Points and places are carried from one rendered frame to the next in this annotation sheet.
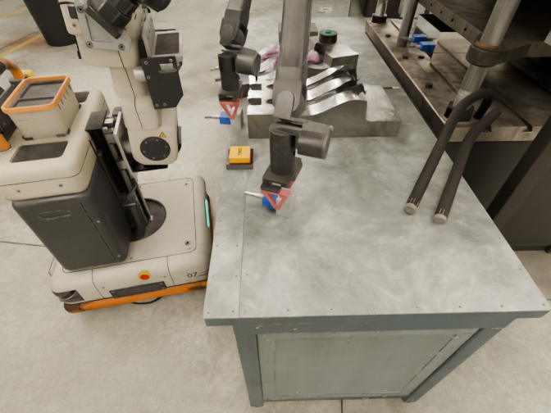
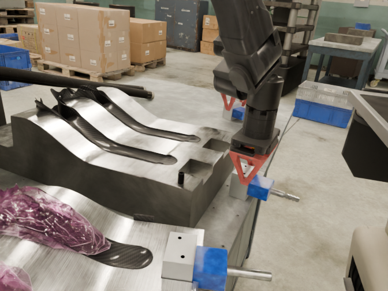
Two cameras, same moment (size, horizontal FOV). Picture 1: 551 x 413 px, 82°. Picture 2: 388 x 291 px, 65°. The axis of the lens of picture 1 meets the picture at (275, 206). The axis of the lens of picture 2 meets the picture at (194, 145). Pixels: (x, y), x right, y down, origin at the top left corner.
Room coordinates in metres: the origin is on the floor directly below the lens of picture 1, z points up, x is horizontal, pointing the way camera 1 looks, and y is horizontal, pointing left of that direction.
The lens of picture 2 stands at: (1.53, 0.24, 1.15)
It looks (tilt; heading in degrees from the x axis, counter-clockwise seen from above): 26 degrees down; 203
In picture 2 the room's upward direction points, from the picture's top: 5 degrees clockwise
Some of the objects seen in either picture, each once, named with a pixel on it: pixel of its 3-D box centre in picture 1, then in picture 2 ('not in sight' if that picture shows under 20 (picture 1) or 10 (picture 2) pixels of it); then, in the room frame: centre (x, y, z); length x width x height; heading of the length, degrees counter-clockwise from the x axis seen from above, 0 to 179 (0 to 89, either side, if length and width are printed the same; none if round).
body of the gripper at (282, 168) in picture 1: (282, 161); not in sight; (0.58, -0.02, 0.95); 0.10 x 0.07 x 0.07; 160
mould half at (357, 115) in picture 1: (320, 100); (109, 137); (1.04, -0.16, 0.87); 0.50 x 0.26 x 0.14; 91
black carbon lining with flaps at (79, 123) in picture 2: (316, 85); (112, 119); (1.05, -0.14, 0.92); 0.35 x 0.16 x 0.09; 91
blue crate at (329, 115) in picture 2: not in sight; (323, 108); (-2.24, 0.26, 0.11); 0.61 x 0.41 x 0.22; 83
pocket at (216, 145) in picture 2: (254, 106); (216, 153); (0.99, 0.07, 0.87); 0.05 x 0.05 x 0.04; 1
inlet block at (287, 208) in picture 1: (268, 197); (243, 114); (0.59, 0.02, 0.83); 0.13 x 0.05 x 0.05; 70
